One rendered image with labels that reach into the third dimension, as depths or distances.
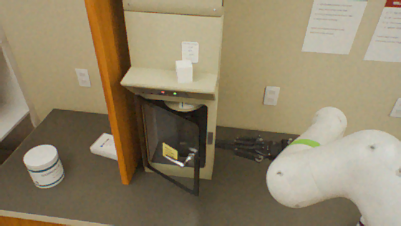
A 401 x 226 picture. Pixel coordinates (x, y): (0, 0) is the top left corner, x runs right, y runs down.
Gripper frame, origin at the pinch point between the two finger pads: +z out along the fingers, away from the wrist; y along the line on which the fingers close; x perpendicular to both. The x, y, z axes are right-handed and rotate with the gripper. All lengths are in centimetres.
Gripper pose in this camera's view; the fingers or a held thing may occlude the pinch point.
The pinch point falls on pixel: (224, 144)
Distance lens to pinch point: 113.8
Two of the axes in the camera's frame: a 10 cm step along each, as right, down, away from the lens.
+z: -9.9, -1.1, 1.1
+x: -0.2, 7.9, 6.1
